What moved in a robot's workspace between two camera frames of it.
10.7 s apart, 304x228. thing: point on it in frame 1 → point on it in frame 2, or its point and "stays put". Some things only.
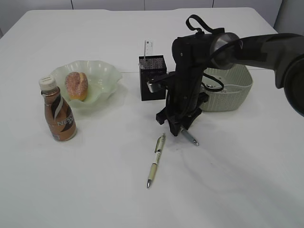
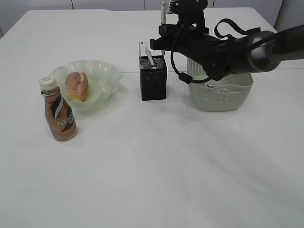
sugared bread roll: (76, 83) stays put
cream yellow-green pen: (158, 148) → (163, 7)
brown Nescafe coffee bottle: (59, 114) stays put
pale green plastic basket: (227, 89) stays put
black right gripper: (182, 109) → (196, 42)
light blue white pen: (185, 132) → (150, 57)
